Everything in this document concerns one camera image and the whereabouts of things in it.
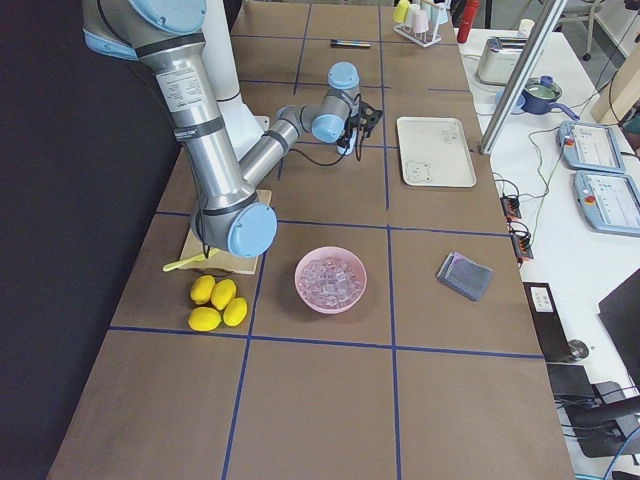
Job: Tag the teach pendant upper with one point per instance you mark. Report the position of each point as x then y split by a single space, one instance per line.
587 146

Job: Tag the light blue cup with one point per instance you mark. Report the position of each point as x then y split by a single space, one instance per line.
346 145

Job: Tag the yellow lemon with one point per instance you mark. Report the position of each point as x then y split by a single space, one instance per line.
201 289
204 319
235 312
223 293

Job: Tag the grey folded cloth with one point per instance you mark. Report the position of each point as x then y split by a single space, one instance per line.
465 276

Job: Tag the red bottle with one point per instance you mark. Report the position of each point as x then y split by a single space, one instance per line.
469 14

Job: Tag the white wire cup rack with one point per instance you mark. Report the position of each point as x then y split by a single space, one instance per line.
438 12

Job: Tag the pile of clear ice cubes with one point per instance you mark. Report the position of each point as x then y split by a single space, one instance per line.
330 283

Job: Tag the blue saucepan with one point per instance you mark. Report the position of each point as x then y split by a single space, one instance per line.
542 95

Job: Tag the yellow green knife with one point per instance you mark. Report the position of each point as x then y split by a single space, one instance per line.
183 262

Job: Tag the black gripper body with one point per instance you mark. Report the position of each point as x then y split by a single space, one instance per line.
353 125

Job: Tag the yellow cup on rack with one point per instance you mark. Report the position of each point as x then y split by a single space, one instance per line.
400 11

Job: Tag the pink bowl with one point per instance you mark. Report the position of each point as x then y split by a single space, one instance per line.
331 251

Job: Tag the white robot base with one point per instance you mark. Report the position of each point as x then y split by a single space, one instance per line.
243 128

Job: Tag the white toaster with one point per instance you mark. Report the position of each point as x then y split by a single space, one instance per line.
498 59

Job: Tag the cream bear tray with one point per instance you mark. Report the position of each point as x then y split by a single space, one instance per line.
434 152

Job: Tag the teach pendant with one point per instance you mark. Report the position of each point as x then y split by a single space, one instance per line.
609 202
587 146

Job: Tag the wooden cutting board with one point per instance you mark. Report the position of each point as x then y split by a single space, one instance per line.
249 233

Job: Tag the teach pendant lower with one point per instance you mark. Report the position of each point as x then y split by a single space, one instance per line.
609 202

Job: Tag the black power strip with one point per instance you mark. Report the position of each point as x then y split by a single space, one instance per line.
521 236

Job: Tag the aluminium frame post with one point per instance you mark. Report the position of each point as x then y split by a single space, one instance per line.
543 27

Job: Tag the pink cup on rack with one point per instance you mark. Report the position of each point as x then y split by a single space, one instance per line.
419 21

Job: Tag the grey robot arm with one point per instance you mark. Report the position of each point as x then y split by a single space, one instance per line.
186 44

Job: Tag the black marker pen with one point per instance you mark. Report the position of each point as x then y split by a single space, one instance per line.
349 44

